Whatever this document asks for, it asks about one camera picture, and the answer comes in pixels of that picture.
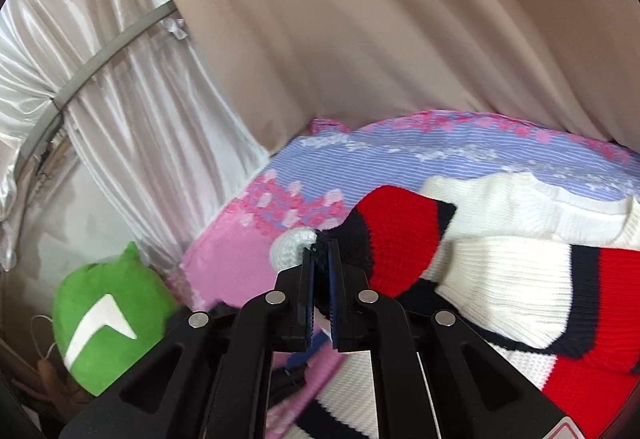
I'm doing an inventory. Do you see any pink and lilac patterned blanket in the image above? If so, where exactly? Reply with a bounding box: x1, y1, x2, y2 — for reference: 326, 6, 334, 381
165, 111, 635, 439

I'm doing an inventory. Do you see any beige curtain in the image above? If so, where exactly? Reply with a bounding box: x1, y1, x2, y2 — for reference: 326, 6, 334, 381
134, 0, 640, 156

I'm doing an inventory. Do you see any green plush toy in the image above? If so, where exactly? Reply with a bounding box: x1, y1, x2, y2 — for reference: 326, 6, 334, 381
52, 241, 182, 397

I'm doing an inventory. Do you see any grey curtain tieback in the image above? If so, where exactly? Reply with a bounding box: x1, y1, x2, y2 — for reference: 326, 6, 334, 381
14, 0, 179, 180

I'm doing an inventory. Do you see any white satin curtain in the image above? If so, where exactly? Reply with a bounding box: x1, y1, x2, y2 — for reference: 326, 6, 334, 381
0, 0, 271, 270

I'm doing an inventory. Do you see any red white navy knit sweater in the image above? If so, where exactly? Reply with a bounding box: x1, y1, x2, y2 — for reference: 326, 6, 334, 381
269, 172, 640, 439

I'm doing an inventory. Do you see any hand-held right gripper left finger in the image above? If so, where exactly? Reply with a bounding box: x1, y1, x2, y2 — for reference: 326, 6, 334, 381
59, 251, 317, 439

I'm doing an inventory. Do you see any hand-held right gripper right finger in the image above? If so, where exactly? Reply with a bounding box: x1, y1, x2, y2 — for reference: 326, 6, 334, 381
327, 251, 581, 439

